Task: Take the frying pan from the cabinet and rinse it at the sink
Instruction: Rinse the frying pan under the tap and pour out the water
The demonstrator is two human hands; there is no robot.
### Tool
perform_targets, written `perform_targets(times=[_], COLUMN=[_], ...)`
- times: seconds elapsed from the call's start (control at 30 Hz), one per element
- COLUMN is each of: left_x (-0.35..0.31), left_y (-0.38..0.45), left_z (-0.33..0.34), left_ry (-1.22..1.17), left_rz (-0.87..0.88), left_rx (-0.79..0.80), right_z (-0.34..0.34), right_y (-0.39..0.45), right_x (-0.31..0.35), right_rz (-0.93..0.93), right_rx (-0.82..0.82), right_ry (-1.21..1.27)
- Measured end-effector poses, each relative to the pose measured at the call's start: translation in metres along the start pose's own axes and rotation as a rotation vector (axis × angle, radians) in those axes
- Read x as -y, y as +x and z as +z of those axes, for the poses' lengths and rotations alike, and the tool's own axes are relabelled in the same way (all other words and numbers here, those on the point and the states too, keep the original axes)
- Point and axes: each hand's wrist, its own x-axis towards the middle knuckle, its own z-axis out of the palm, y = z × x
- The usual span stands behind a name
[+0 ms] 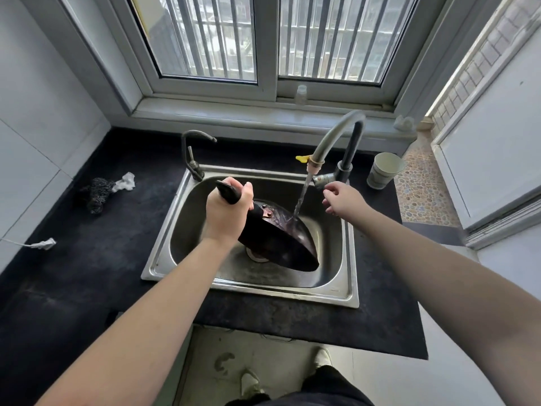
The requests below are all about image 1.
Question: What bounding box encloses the person's right hand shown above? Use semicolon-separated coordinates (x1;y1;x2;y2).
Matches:
322;181;373;222

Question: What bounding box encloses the person's black clothing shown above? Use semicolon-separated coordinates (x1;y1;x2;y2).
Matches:
226;364;375;406

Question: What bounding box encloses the person's left forearm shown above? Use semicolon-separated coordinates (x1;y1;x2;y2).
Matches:
36;237;238;406

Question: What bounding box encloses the yellow outdoor pipe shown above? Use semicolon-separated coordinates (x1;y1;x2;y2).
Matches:
130;0;151;38

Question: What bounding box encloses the white paper cup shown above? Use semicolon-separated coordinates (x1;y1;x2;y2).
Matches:
366;152;407;191

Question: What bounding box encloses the person's right white shoe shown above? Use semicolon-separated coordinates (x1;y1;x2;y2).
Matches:
313;347;334;370

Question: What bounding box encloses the row of metal window bars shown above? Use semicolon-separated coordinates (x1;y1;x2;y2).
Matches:
158;0;417;81

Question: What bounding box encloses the person's left hand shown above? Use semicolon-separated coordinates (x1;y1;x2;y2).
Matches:
205;176;256;250

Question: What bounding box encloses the person's left white shoe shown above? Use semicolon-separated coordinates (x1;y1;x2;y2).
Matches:
241;368;262;398

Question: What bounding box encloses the black wok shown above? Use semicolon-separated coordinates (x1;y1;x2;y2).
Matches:
215;180;320;272

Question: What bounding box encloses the person's right forearm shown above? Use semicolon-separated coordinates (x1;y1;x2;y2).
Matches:
353;206;541;406

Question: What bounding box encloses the crumpled white cloth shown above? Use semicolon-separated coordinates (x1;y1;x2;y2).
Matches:
112;171;136;193

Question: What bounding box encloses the white cable with plug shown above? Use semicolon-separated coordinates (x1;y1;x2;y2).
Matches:
0;237;57;251

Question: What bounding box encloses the white sliding door frame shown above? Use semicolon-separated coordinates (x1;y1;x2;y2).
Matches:
430;0;541;250

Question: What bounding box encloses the person's white shoe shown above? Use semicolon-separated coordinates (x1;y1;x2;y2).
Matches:
241;368;262;398
313;347;334;370

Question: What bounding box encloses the dark steel wool scrubber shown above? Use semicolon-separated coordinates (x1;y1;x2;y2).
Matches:
79;177;116;215

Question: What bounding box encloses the large steel faucet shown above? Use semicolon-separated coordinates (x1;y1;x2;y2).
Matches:
312;109;367;191

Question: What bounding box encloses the thin dark gooseneck faucet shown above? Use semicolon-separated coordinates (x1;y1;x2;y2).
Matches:
181;130;218;182

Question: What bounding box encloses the stainless steel sink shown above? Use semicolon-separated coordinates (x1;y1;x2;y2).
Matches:
140;164;360;309

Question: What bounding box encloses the white window frame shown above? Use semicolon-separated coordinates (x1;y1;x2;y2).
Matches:
16;0;504;136

